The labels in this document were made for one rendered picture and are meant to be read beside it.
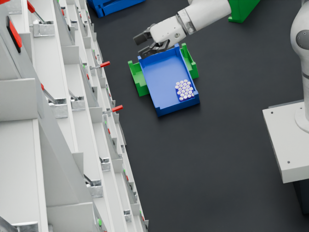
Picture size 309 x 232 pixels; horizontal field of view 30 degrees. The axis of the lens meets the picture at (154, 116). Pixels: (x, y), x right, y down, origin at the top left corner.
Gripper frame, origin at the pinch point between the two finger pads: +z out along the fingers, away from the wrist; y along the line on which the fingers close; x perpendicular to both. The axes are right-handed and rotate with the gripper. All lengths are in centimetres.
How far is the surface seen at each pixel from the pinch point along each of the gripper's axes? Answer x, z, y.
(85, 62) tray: 12.5, 15.0, -13.9
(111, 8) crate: -56, 16, 149
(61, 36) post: 37, 11, -41
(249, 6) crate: -71, -52, 102
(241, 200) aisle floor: -67, -5, -18
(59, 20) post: 41, 9, -41
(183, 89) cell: -57, -3, 46
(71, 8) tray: 11.5, 16.3, 26.2
